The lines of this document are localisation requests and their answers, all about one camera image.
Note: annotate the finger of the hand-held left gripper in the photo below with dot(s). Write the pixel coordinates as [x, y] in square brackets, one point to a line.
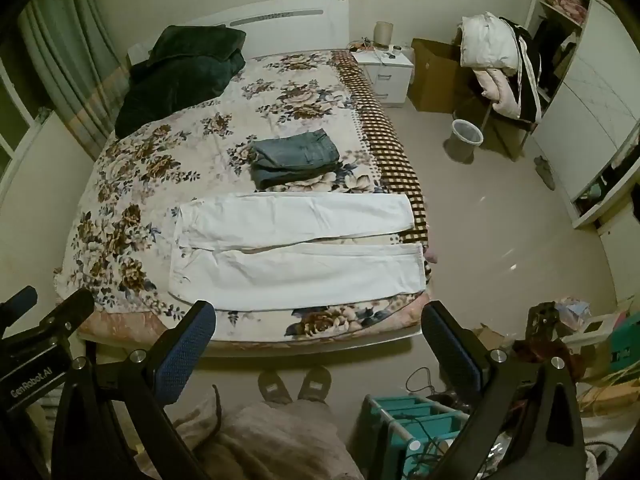
[70, 310]
[20, 302]

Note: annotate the grey shoe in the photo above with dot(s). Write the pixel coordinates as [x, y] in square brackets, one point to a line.
[545, 172]

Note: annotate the white puffer jacket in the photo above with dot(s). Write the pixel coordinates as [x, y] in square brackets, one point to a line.
[487, 40]

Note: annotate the white pants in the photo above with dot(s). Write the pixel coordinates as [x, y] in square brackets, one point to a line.
[300, 270]

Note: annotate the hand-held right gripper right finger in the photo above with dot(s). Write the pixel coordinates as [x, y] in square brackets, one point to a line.
[452, 355]

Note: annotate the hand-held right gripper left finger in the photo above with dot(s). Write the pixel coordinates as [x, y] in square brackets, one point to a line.
[187, 352]

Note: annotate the brown cardboard box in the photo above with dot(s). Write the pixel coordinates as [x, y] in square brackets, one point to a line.
[435, 77]

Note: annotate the beige table lamp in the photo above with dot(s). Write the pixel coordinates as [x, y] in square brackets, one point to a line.
[384, 35]

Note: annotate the white wardrobe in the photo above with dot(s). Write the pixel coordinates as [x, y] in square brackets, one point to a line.
[585, 105]

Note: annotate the white bed headboard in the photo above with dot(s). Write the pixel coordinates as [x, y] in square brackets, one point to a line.
[300, 25]

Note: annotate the green curtain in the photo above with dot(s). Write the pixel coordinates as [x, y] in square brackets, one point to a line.
[80, 60]

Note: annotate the wooden chair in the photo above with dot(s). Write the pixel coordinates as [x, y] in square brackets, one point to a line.
[510, 132]

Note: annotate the brown checkered bed sheet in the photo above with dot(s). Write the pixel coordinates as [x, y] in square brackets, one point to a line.
[385, 140]

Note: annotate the bed with floral cover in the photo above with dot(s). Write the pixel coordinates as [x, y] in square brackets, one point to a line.
[165, 160]

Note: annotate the pink puffer jacket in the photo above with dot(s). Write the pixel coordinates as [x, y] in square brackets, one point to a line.
[502, 92]

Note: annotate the white nightstand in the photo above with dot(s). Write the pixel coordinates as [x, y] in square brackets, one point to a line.
[387, 77]

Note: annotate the grey slipper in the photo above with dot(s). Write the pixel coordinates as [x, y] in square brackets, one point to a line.
[274, 387]
[315, 384]

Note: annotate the white bed frame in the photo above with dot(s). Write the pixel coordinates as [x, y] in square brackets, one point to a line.
[310, 344]

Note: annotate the black garment with white stripe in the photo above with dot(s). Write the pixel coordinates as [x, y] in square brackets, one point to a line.
[530, 70]

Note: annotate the teal box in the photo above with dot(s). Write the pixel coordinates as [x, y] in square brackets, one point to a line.
[627, 345]

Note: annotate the white framed window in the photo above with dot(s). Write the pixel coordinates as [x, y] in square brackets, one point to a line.
[15, 125]

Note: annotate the dark green plush blanket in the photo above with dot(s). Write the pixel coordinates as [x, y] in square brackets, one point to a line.
[185, 75]

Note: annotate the pink floral folded bedding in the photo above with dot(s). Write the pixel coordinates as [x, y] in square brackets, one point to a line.
[565, 0]

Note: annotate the grey trash bin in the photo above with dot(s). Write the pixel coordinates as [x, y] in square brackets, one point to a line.
[465, 140]

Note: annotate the teal storage rack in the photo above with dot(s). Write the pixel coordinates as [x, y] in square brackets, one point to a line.
[405, 420]

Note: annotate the folded blue jeans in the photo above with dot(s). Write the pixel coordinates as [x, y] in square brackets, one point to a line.
[295, 157]

